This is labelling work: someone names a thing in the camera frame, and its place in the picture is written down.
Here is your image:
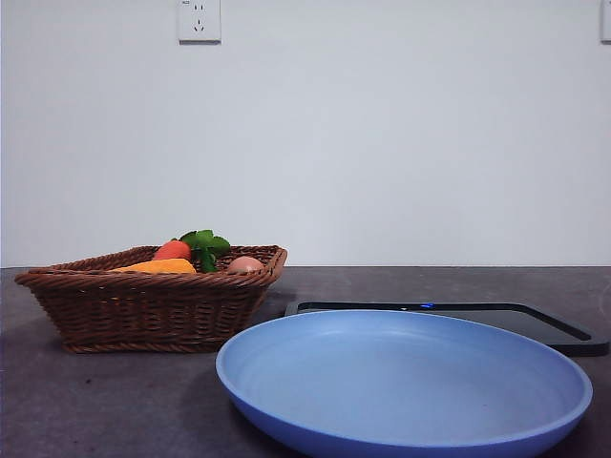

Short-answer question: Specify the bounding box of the orange-yellow corn cob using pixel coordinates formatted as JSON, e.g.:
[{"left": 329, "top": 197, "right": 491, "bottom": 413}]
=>
[{"left": 108, "top": 258, "right": 198, "bottom": 275}]

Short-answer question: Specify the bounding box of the blue round plate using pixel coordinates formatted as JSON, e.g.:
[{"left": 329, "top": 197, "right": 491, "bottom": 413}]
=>
[{"left": 214, "top": 308, "right": 595, "bottom": 458}]

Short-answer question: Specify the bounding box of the brown wicker basket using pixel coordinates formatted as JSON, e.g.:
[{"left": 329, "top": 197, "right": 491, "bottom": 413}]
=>
[{"left": 13, "top": 244, "right": 289, "bottom": 355}]

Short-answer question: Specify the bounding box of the brown egg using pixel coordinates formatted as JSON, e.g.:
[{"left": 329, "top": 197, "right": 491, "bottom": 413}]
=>
[{"left": 225, "top": 256, "right": 265, "bottom": 275}]

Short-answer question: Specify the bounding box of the orange carrot with green leaves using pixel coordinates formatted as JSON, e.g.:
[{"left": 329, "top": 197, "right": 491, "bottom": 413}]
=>
[{"left": 152, "top": 229, "right": 232, "bottom": 274}]

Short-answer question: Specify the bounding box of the black flat tray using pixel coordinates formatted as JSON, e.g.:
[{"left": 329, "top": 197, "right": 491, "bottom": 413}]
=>
[{"left": 284, "top": 300, "right": 611, "bottom": 358}]

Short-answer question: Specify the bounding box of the white wall socket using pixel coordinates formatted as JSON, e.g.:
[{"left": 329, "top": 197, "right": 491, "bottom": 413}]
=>
[{"left": 179, "top": 0, "right": 222, "bottom": 47}]

